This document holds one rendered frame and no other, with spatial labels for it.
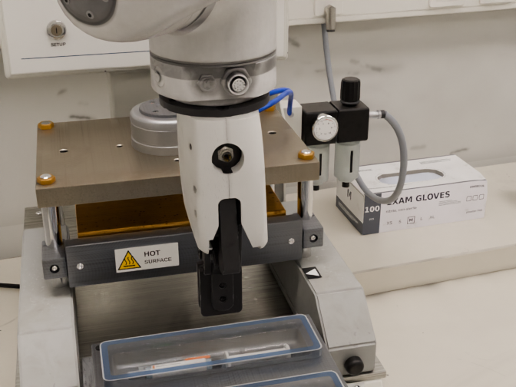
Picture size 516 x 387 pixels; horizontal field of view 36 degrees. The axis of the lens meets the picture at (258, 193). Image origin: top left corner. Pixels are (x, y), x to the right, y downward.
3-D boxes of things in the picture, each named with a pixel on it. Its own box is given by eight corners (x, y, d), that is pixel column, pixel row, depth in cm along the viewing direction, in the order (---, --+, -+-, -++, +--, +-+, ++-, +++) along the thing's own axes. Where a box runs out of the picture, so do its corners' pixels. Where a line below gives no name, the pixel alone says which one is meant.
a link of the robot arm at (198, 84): (292, 63, 49) (291, 109, 50) (260, 30, 57) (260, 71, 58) (157, 71, 47) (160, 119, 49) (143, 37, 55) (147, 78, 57)
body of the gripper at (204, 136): (286, 98, 49) (284, 254, 54) (252, 56, 59) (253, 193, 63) (167, 107, 48) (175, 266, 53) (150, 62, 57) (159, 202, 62)
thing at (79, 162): (46, 176, 97) (33, 74, 91) (290, 153, 103) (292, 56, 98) (46, 276, 75) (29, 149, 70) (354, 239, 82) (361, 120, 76)
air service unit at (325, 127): (270, 187, 105) (271, 79, 99) (374, 176, 108) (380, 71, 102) (281, 203, 100) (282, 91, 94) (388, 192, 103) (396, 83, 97)
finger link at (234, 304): (248, 251, 56) (249, 330, 58) (239, 230, 58) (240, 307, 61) (203, 256, 55) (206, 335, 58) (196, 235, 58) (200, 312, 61)
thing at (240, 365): (105, 404, 64) (103, 382, 63) (100, 362, 69) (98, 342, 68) (322, 370, 68) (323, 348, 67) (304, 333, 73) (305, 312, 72)
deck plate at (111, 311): (25, 212, 110) (24, 206, 109) (268, 187, 117) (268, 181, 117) (13, 438, 69) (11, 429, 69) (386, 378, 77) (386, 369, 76)
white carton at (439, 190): (335, 205, 141) (336, 167, 138) (450, 190, 147) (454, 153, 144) (362, 236, 130) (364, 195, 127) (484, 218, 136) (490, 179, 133)
